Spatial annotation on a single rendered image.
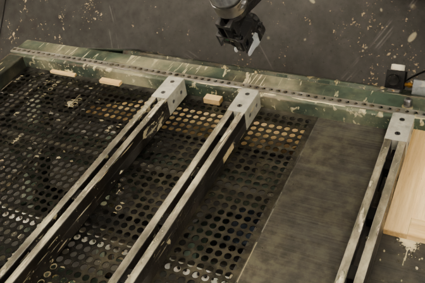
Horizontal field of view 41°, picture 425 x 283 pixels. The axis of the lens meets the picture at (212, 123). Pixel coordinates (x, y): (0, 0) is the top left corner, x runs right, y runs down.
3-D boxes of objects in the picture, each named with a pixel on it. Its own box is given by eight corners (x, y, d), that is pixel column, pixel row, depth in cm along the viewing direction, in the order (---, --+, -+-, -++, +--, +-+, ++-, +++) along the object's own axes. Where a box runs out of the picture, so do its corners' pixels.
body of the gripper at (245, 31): (220, 47, 134) (206, 21, 123) (234, 16, 136) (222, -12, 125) (249, 55, 131) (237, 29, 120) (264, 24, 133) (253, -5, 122)
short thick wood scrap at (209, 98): (222, 100, 194) (222, 96, 193) (219, 105, 192) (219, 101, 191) (207, 98, 196) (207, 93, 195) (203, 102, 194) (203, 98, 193)
